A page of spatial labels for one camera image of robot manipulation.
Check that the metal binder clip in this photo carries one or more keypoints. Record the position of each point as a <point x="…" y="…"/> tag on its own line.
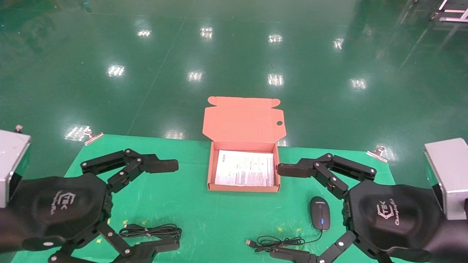
<point x="93" y="138"/>
<point x="376" y="153"/>

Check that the green table mat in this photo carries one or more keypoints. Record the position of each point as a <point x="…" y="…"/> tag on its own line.
<point x="219" y="219"/>

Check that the white printed instruction sheet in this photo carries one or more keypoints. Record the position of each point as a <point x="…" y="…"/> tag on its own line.
<point x="243" y="168"/>

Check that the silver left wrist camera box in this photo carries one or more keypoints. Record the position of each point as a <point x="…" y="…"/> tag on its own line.
<point x="11" y="157"/>

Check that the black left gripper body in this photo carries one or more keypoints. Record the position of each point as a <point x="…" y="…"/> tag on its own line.
<point x="55" y="208"/>

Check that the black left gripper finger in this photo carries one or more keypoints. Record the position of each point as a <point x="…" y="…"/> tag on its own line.
<point x="157" y="248"/>
<point x="162" y="166"/>

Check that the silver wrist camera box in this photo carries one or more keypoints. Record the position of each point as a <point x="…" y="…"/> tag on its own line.
<point x="451" y="171"/>
<point x="11" y="157"/>

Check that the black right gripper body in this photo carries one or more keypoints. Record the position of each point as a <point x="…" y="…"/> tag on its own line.
<point x="395" y="215"/>

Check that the open brown cardboard box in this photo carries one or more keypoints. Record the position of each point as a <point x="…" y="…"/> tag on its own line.
<point x="243" y="124"/>

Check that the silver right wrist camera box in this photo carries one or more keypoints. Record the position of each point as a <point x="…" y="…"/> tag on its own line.
<point x="451" y="171"/>

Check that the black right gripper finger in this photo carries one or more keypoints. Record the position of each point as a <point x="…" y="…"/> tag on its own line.
<point x="292" y="170"/>
<point x="292" y="255"/>

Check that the white metal cart frame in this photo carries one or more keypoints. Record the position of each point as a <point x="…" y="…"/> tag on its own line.
<point x="457" y="19"/>

